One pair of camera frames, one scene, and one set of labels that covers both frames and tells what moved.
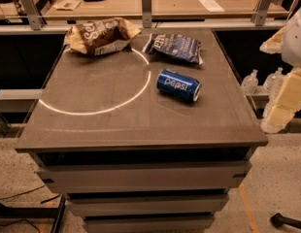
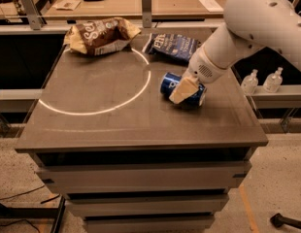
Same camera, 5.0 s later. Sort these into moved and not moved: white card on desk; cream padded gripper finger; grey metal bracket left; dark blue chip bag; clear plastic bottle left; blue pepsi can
Moved: blue pepsi can; cream padded gripper finger
Not moved: white card on desk; dark blue chip bag; grey metal bracket left; clear plastic bottle left
